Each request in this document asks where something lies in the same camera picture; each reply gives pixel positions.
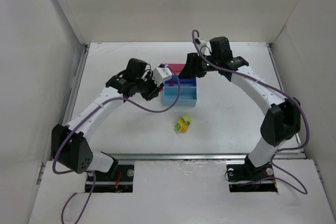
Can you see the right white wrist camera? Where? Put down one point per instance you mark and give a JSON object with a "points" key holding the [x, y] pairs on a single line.
{"points": [[200, 43]]}

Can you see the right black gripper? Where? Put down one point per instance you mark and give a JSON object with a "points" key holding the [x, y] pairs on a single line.
{"points": [[192, 67]]}

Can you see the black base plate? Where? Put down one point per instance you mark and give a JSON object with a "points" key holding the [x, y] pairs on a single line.
{"points": [[242, 181], [120, 182]]}

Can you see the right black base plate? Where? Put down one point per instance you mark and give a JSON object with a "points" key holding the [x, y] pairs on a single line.
{"points": [[242, 181]]}

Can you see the dark blue container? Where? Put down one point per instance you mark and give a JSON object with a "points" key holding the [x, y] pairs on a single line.
{"points": [[183, 82]]}

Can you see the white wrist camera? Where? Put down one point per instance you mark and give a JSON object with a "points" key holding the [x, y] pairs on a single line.
{"points": [[161, 74], [200, 43]]}

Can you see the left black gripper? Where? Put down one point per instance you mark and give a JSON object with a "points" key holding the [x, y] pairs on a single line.
{"points": [[151, 91]]}

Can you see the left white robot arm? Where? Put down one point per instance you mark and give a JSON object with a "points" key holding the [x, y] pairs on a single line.
{"points": [[70, 142]]}

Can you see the yellow green lego cluster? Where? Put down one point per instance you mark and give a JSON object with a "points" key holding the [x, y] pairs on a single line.
{"points": [[183, 124]]}

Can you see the pink container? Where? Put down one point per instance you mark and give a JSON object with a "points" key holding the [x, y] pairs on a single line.
{"points": [[176, 67]]}

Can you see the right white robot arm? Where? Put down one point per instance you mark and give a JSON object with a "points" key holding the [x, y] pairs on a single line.
{"points": [[282, 117]]}

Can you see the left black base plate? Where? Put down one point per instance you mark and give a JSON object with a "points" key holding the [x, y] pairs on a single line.
{"points": [[120, 182]]}

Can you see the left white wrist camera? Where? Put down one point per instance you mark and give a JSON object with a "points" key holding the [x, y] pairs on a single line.
{"points": [[161, 74]]}

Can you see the light blue container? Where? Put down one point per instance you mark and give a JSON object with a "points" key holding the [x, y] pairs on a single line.
{"points": [[188, 96]]}

